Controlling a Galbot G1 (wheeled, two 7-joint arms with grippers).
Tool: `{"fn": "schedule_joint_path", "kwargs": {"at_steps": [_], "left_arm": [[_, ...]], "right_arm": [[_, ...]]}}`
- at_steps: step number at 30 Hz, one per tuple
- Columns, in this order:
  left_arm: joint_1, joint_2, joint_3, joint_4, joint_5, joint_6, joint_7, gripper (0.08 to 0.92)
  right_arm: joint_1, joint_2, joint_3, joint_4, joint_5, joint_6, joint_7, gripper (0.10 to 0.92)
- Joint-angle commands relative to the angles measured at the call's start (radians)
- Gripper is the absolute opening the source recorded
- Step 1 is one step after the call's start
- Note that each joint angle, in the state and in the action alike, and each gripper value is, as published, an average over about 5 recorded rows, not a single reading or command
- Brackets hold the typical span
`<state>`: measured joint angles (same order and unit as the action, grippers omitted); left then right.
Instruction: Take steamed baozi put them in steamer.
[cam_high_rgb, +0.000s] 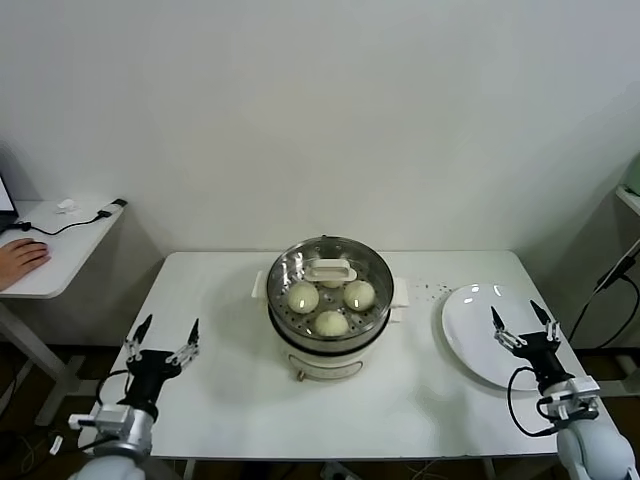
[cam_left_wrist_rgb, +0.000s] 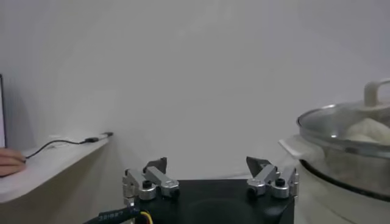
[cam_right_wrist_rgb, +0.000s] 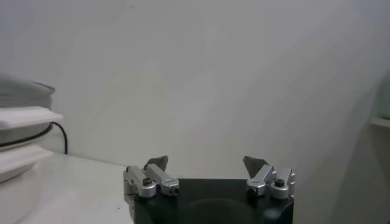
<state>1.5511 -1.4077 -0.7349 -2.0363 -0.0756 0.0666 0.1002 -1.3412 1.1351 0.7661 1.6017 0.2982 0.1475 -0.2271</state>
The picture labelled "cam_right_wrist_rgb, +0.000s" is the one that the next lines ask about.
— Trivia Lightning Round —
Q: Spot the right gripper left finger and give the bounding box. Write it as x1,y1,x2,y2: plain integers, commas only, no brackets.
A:
123,155,180,199

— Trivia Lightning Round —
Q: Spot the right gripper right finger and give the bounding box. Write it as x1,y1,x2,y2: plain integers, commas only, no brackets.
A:
243,155,296,200

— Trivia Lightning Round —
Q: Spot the stainless steel steamer basket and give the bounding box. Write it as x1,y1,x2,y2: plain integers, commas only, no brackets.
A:
0,91,64,147

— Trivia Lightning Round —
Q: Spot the white electric cooker base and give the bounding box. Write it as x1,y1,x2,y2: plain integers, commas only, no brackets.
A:
0,142,55,224

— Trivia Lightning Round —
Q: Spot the black cooker power cable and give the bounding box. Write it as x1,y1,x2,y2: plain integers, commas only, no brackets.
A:
50,121,68,155

